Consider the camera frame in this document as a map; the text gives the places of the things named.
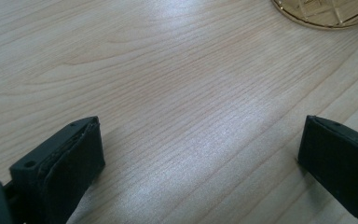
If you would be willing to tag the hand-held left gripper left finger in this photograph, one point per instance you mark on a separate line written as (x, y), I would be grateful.
(59, 168)

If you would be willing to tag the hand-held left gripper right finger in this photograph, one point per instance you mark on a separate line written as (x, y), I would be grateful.
(341, 161)

